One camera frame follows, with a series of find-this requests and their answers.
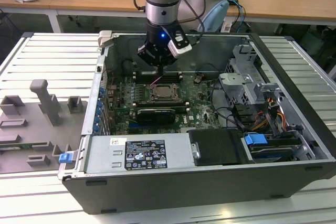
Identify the metal socket cover frame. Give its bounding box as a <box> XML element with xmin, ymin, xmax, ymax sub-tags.
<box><xmin>150</xmin><ymin>84</ymin><xmax>182</xmax><ymax>101</ymax></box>

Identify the black RAM slot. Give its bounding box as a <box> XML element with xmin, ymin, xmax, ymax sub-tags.
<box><xmin>135</xmin><ymin>102</ymin><xmax>188</xmax><ymax>105</ymax></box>
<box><xmin>135</xmin><ymin>103</ymin><xmax>188</xmax><ymax>106</ymax></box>
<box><xmin>134</xmin><ymin>78</ymin><xmax>182</xmax><ymax>83</ymax></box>
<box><xmin>135</xmin><ymin>101</ymin><xmax>187</xmax><ymax>104</ymax></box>
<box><xmin>134</xmin><ymin>74</ymin><xmax>182</xmax><ymax>78</ymax></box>
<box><xmin>134</xmin><ymin>76</ymin><xmax>182</xmax><ymax>80</ymax></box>
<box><xmin>134</xmin><ymin>71</ymin><xmax>182</xmax><ymax>76</ymax></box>

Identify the CPU socket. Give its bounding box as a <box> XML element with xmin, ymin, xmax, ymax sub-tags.
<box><xmin>148</xmin><ymin>83</ymin><xmax>183</xmax><ymax>103</ymax></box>

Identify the black graphics card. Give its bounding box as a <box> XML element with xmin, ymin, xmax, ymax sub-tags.
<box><xmin>136</xmin><ymin>108</ymin><xmax>176</xmax><ymax>125</ymax></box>

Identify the green motherboard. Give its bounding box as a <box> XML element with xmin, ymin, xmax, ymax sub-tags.
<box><xmin>104</xmin><ymin>73</ymin><xmax>233</xmax><ymax>135</ymax></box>

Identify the metal disk bay cage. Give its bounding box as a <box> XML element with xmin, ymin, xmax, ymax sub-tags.
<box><xmin>218</xmin><ymin>44</ymin><xmax>288</xmax><ymax>111</ymax></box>

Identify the black plastic shroud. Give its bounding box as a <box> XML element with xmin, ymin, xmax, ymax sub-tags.
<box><xmin>188</xmin><ymin>128</ymin><xmax>250</xmax><ymax>167</ymax></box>

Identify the silver power supply unit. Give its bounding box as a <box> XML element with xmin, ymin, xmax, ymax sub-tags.
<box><xmin>83</xmin><ymin>132</ymin><xmax>198</xmax><ymax>174</ymax></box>

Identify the hard disk in blue carrier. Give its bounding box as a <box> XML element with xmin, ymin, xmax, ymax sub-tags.
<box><xmin>243</xmin><ymin>134</ymin><xmax>302</xmax><ymax>164</ymax></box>

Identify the blue case latch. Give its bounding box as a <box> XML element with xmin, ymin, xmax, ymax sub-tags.
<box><xmin>58</xmin><ymin>152</ymin><xmax>73</xmax><ymax>164</ymax></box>

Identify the grey parts rack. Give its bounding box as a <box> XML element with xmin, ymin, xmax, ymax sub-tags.
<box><xmin>0</xmin><ymin>79</ymin><xmax>89</xmax><ymax>175</ymax></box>

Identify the black open PC case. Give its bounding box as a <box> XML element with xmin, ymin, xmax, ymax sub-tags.
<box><xmin>57</xmin><ymin>29</ymin><xmax>336</xmax><ymax>216</ymax></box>

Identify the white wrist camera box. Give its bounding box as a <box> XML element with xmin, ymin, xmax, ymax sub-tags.
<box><xmin>167</xmin><ymin>33</ymin><xmax>193</xmax><ymax>59</ymax></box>

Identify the grey case latch handle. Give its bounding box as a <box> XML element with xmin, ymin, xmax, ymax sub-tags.
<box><xmin>97</xmin><ymin>30</ymin><xmax>114</xmax><ymax>48</ymax></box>

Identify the black cable inside case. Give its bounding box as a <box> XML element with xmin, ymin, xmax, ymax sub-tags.
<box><xmin>209</xmin><ymin>62</ymin><xmax>247</xmax><ymax>133</ymax></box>

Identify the blue cable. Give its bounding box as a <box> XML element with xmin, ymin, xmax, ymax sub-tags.
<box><xmin>227</xmin><ymin>0</ymin><xmax>247</xmax><ymax>35</ymax></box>

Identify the orange yellow wire bundle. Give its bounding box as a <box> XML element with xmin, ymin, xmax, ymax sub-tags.
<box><xmin>250</xmin><ymin>111</ymin><xmax>287</xmax><ymax>133</ymax></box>

